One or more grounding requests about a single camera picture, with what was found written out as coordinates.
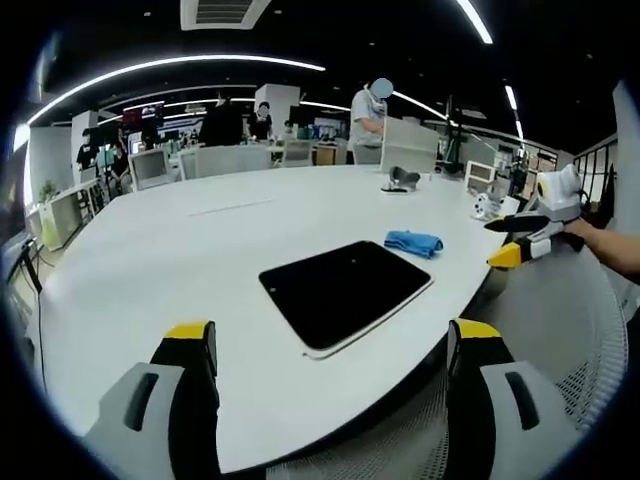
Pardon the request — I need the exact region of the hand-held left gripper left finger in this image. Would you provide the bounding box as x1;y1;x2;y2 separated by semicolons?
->
82;319;222;480

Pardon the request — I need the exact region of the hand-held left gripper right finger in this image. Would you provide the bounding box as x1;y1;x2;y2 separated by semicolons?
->
445;317;586;480

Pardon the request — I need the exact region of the blue cleaning cloth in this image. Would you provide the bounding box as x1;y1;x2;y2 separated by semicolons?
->
383;229;445;261

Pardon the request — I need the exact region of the person's right hand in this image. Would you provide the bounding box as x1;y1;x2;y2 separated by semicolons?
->
563;218;609;255

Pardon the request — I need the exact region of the white mesh office chair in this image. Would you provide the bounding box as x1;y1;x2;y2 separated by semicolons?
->
264;249;630;480

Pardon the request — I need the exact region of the grey device on table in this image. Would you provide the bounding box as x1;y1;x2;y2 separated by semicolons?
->
379;165;422;196

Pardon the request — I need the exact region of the white upright panel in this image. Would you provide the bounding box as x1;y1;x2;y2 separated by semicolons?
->
380;116;442;174

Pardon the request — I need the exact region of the short ceiling light strip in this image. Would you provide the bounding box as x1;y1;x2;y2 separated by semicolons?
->
455;0;495;45

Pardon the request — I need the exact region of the white low shelf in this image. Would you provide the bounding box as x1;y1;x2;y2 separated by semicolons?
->
38;177;101;251

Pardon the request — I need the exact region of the white monitor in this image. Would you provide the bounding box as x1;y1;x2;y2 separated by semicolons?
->
128;148;175;192

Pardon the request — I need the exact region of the grey mesh chair back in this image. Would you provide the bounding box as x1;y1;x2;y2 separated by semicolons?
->
178;143;274;181

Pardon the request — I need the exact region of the long ceiling light strip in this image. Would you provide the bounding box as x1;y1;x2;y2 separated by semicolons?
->
25;54;327;126

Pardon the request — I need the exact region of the ceiling air vent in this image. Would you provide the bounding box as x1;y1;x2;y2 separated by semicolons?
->
179;0;271;32

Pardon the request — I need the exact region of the small white camera device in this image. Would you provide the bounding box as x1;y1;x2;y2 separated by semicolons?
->
469;191;507;222

